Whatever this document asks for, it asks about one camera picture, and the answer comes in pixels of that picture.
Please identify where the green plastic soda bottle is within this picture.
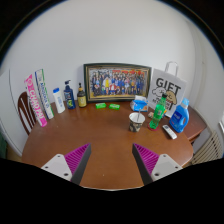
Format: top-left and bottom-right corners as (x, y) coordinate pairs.
(149, 93), (167, 128)

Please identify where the dark red round coaster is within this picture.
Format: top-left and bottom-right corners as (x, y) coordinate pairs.
(147, 124), (159, 131)

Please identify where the blue detergent bottle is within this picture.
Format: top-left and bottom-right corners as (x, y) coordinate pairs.
(169, 98), (189, 133)

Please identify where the white lotion bottle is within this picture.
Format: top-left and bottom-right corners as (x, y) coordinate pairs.
(53, 88), (65, 113)

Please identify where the amber pump bottle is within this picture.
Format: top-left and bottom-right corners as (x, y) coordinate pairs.
(77, 85), (87, 107)

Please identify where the dark blue pump bottle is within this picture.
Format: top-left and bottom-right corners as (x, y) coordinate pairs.
(64, 80), (76, 109)

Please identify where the white radiator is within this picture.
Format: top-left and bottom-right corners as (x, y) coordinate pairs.
(191, 131), (222, 165)

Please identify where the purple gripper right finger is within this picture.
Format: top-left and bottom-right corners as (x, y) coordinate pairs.
(132, 143), (182, 185)

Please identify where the blue tissue pack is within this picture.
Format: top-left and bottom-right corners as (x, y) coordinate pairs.
(130, 96), (148, 112)

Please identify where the pink toothpaste box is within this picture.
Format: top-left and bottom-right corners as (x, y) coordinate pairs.
(24, 75), (47, 127)

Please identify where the green white toothpaste box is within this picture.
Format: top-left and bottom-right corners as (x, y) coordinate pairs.
(35, 69), (54, 119)

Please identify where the white remote control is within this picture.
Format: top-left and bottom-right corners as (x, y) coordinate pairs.
(162, 125), (177, 140)

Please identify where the framed group photograph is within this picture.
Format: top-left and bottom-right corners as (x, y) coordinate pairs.
(83, 63), (151, 102)

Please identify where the dark wooden chair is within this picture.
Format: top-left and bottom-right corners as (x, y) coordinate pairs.
(17, 92), (36, 134)

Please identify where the patterned paper cup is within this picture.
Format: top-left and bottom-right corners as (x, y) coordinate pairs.
(129, 112), (145, 132)

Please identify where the small snack packet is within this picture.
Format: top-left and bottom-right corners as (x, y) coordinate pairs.
(148, 112), (154, 118)

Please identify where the spoon in cup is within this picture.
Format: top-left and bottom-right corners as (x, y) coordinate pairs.
(137, 109), (141, 123)

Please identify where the white gift paper bag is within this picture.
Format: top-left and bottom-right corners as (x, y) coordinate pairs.
(148, 61), (187, 117)

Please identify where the right green soap bar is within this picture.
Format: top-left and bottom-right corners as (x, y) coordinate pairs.
(109, 104), (120, 110)

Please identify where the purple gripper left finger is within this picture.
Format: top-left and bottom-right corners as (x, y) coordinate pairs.
(42, 143), (91, 185)

